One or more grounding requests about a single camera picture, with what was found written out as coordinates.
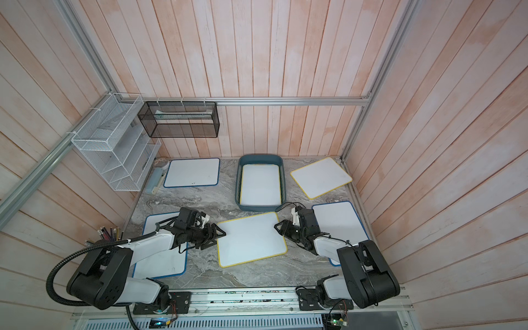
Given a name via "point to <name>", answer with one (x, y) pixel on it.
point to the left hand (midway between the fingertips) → (222, 240)
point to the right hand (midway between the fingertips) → (277, 227)
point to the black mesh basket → (180, 119)
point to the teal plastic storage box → (260, 159)
